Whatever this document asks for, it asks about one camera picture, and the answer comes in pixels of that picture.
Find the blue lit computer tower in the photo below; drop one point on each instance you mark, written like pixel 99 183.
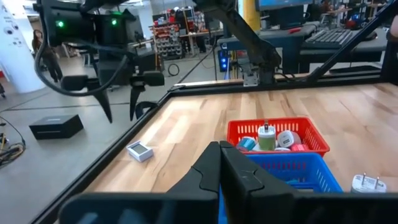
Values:
pixel 224 60

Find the black keyboard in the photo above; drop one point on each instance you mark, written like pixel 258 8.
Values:
pixel 329 35

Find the teal charger with prongs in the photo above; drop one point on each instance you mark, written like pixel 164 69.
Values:
pixel 368 185

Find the white digital clock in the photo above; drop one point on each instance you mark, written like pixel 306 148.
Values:
pixel 140 151

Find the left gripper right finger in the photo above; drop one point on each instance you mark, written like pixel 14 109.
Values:
pixel 264 205

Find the black aluminium table frame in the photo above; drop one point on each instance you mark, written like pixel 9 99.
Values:
pixel 211 88

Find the red plastic basket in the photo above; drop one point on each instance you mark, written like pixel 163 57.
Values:
pixel 311 137

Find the white square pillar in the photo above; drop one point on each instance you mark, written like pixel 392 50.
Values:
pixel 15 46

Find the pink charger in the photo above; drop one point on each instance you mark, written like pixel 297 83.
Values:
pixel 299 147

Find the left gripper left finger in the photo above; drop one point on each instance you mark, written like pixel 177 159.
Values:
pixel 186 205

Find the person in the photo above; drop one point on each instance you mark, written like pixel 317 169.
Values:
pixel 48 59

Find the yellow pillar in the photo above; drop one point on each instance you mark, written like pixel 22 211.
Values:
pixel 251 11

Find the black box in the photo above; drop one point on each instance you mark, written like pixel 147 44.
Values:
pixel 56 126

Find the blue screen monitor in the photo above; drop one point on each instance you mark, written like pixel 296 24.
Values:
pixel 280 3

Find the blue plastic basket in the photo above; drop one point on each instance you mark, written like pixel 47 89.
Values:
pixel 295 168

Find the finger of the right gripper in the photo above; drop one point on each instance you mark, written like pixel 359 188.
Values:
pixel 104 104
pixel 134 102

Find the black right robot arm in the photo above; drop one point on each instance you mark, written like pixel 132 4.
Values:
pixel 245 34

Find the grey side desk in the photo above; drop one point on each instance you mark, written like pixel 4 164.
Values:
pixel 289 43

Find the red shelving unit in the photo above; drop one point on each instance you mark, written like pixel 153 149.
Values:
pixel 168 40

